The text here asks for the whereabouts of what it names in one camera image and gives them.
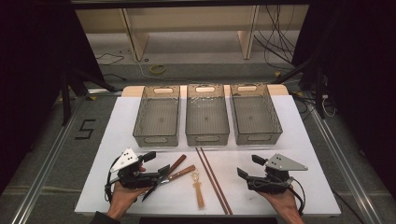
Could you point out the grey translucent plastic bin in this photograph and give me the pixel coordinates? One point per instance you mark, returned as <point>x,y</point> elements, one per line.
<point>255,118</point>
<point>158,118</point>
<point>207,121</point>

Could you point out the black metal stand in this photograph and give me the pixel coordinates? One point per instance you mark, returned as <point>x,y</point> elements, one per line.
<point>319,90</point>
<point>66,102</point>

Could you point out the aluminium floor rail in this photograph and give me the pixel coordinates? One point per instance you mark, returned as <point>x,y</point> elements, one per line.
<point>345,161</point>
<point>46,161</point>

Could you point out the light wooden furniture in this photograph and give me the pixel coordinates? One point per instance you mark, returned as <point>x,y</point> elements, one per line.
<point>140,40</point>

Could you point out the person's right hand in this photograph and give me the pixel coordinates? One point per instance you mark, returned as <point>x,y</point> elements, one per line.
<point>288,203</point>

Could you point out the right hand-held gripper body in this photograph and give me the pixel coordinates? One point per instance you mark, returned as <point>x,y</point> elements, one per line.
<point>280,161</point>

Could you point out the person's left hand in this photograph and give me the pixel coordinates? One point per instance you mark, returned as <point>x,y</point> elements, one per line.
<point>123,199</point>

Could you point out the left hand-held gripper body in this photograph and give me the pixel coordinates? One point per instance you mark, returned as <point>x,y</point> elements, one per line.
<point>126,160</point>

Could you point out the dark curtain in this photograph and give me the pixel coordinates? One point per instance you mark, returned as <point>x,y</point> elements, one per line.
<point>31,77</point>
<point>364,77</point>

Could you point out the yellow tape roll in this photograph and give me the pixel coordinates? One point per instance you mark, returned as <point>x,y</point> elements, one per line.
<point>152,70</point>

